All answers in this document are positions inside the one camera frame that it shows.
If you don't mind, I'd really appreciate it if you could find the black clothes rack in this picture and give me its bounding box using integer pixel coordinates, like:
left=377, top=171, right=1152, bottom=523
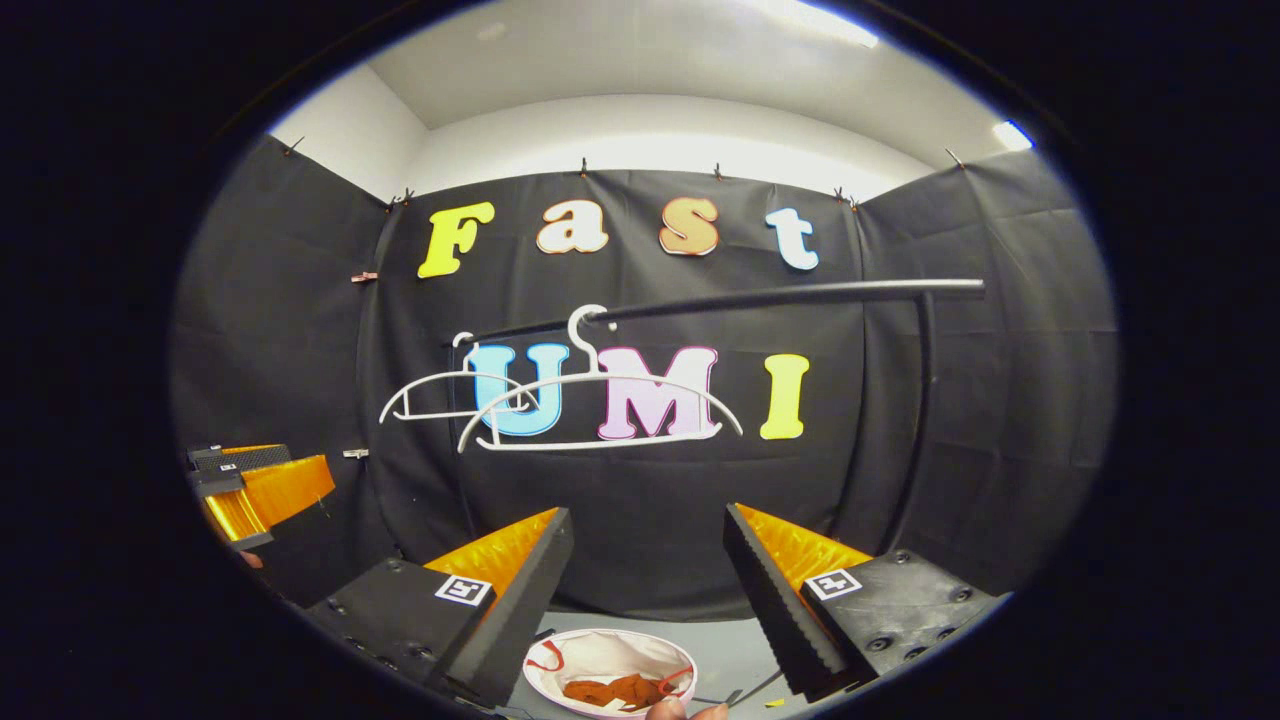
left=455, top=278, right=987, bottom=706

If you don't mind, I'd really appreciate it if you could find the black backdrop cloth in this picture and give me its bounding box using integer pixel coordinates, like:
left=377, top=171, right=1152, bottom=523
left=170, top=135, right=1119, bottom=621

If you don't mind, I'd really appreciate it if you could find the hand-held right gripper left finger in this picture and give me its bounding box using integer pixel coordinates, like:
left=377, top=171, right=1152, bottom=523
left=305, top=507, right=576, bottom=711

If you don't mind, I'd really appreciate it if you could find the white round laundry hamper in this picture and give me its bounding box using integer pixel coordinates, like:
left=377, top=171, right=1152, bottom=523
left=522, top=628, right=698, bottom=719

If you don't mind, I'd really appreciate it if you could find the white clothes hanger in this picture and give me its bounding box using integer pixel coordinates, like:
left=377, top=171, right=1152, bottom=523
left=457, top=305, right=744, bottom=454
left=378, top=332, right=541, bottom=423

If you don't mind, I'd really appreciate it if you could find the orange corduroy jacket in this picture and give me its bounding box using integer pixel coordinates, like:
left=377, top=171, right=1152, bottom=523
left=562, top=673, right=673, bottom=711

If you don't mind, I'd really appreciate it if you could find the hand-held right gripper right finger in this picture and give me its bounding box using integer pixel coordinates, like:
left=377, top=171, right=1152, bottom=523
left=722, top=503, right=1006, bottom=701

